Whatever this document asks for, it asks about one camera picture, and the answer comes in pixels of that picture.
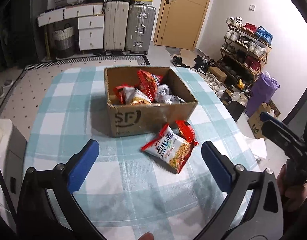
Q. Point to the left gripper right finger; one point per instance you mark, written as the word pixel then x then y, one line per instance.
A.
pixel 252 207

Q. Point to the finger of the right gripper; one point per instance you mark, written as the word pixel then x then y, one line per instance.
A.
pixel 264 116

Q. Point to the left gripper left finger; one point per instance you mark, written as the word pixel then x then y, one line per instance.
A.
pixel 47 207

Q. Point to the small red snack bag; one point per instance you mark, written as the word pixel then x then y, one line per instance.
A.
pixel 187 132

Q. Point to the white noodle snack bag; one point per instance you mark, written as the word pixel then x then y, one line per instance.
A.
pixel 169 147

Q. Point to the white purple snack bag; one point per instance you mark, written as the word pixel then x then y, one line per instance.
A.
pixel 164 95

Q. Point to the red chips bag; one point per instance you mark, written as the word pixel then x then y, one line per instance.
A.
pixel 148 83

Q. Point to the silver snack bag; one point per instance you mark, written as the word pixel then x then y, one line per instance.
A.
pixel 133 96

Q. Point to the red wafer pack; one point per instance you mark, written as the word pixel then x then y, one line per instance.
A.
pixel 119 93

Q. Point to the person's right hand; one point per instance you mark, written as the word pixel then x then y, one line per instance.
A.
pixel 295 195

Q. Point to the person's left hand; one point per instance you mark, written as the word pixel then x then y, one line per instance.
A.
pixel 147 236

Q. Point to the black bag on floor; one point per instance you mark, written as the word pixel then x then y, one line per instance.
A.
pixel 235 103

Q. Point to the small cardboard box on floor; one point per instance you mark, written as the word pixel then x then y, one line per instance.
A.
pixel 219 74

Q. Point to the shoe rack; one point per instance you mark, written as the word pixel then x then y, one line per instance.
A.
pixel 244 52

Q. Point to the checkered blue tablecloth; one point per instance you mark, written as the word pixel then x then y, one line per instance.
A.
pixel 126 193

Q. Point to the dotted floor rug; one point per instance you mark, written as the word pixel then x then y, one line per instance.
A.
pixel 21 101

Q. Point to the brown cardboard box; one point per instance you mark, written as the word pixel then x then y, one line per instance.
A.
pixel 126 120

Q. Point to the grey slippers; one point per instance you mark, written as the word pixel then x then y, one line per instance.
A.
pixel 7 84

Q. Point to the wooden door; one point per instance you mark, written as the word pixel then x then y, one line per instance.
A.
pixel 179 23

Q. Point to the silver suitcase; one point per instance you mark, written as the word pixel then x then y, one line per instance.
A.
pixel 139 28

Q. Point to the striped laundry basket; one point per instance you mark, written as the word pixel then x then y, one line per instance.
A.
pixel 64 41

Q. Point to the beige suitcase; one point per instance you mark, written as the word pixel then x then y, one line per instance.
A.
pixel 115 25

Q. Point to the white drawer desk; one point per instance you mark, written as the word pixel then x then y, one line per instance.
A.
pixel 87 19

